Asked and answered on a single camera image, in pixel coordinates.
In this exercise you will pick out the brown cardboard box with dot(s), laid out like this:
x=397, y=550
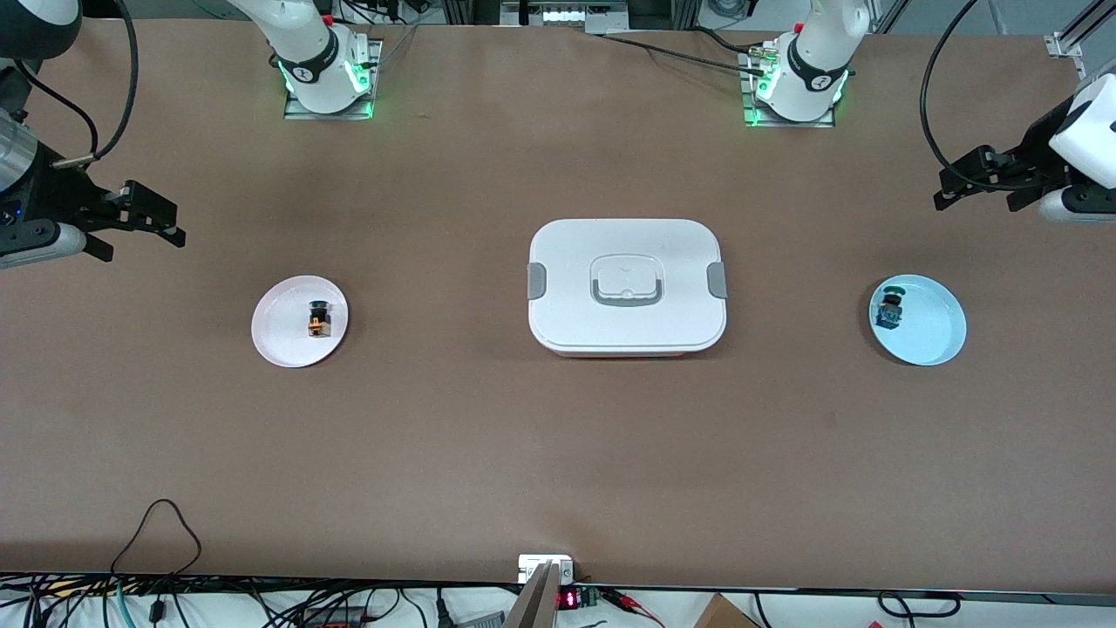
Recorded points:
x=724, y=615

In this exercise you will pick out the black power plug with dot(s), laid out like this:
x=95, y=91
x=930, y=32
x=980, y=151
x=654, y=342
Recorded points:
x=444, y=609

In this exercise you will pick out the green blue push-button switch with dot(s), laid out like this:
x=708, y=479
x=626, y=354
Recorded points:
x=890, y=310

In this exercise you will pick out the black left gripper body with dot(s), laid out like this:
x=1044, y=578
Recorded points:
x=1034, y=150

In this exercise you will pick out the light blue round plate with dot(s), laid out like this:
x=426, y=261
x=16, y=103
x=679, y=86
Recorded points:
x=933, y=327

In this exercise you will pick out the aluminium table edge rail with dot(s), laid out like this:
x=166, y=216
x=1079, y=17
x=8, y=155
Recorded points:
x=1065, y=44

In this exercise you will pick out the red digit display module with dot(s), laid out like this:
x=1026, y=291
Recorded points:
x=568, y=600

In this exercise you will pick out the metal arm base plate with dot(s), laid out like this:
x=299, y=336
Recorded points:
x=301, y=114
x=748, y=105

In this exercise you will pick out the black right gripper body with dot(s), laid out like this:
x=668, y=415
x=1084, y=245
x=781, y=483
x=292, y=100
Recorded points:
x=54, y=194

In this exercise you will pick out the red test lead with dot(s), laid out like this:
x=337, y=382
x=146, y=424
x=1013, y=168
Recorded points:
x=632, y=602

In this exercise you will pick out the orange black push-button switch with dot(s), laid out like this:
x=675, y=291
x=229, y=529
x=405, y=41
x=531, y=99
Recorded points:
x=319, y=321

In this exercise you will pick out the aluminium profile bar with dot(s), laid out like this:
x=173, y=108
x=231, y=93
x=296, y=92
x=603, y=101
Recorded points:
x=536, y=606

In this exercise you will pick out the silver device with lights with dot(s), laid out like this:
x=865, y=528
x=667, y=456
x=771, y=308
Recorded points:
x=567, y=16

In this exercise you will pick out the small white socket box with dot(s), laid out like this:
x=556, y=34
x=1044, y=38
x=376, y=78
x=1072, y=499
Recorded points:
x=532, y=563

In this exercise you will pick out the pink round plate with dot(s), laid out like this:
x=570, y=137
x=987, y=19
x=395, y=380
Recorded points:
x=283, y=336

